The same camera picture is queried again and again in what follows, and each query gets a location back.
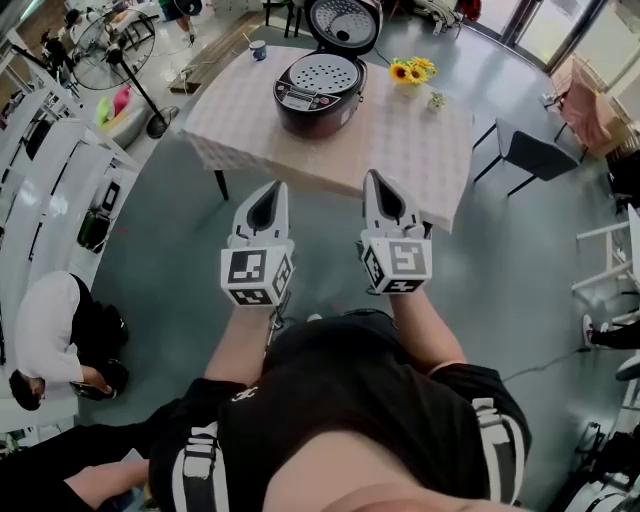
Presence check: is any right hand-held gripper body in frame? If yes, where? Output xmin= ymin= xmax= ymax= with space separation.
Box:
xmin=357 ymin=219 xmax=434 ymax=297

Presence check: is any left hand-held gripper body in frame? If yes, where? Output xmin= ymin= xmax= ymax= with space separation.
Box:
xmin=220 ymin=227 xmax=297 ymax=308

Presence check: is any white steamer tray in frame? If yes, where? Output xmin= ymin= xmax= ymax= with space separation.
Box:
xmin=288 ymin=53 xmax=364 ymax=99

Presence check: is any person's left forearm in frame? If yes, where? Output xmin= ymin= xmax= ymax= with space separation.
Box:
xmin=203 ymin=299 xmax=281 ymax=391

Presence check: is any person's right forearm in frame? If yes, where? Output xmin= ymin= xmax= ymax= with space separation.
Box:
xmin=389 ymin=287 xmax=469 ymax=376

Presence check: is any checkered tablecloth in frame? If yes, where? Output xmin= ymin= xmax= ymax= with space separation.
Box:
xmin=179 ymin=45 xmax=475 ymax=235

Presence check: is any dark purple rice cooker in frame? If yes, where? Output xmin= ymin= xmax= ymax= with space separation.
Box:
xmin=272 ymin=0 xmax=384 ymax=140

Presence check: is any sunflower bouquet in white vase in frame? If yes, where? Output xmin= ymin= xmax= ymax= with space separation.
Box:
xmin=388 ymin=56 xmax=439 ymax=99

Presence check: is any grey padded chair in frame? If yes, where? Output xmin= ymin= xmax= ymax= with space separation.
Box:
xmin=472 ymin=117 xmax=584 ymax=197

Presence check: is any person's body in black shirt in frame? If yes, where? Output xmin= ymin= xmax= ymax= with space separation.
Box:
xmin=147 ymin=308 xmax=532 ymax=512

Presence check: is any dark green case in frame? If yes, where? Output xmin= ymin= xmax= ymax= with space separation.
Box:
xmin=76 ymin=209 xmax=112 ymax=252

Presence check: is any clothes rack with garments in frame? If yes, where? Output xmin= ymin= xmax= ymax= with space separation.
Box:
xmin=394 ymin=0 xmax=469 ymax=36

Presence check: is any pink cloth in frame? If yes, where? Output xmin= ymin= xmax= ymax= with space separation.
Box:
xmin=562 ymin=62 xmax=629 ymax=159

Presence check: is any white shelving unit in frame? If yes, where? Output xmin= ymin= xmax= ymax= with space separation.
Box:
xmin=0 ymin=87 xmax=142 ymax=436

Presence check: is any black standing fan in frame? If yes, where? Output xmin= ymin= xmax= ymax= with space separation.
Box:
xmin=71 ymin=7 xmax=180 ymax=140

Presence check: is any white desk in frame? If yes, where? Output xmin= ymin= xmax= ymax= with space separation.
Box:
xmin=571 ymin=204 xmax=640 ymax=326

